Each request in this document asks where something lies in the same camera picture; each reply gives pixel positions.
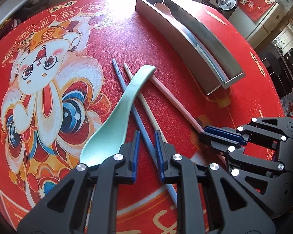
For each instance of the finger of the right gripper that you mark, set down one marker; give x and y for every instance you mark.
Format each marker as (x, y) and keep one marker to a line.
(222, 138)
(234, 130)

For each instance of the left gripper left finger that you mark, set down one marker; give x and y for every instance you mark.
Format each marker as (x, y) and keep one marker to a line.
(85, 201)

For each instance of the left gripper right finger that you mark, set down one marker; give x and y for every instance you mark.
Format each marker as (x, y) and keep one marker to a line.
(209, 199)

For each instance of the green spoon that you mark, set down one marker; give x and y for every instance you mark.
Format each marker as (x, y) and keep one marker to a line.
(107, 140)

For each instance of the pink chopstick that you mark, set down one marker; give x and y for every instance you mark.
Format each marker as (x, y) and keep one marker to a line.
(177, 104)

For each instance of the green chopstick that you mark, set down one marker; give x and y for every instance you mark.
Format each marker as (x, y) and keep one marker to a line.
(146, 106)

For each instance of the blue chopstick long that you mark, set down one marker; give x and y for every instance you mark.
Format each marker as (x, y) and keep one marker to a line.
(145, 136)

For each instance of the pink spoon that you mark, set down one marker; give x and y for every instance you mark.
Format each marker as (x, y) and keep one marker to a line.
(165, 10)

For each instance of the blue spoon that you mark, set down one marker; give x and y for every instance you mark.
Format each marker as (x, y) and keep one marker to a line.
(206, 53)

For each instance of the black chair right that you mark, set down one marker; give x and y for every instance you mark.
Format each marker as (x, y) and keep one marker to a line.
(272, 63)

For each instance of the white refrigerator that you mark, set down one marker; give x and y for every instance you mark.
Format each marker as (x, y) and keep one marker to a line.
(256, 32)

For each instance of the steel utensil tray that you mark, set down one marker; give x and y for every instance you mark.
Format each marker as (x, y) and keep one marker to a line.
(201, 70)

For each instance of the red printed table mat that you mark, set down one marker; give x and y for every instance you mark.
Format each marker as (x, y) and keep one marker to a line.
(58, 85)

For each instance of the red cloth on refrigerator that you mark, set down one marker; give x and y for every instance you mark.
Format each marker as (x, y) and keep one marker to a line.
(255, 9)

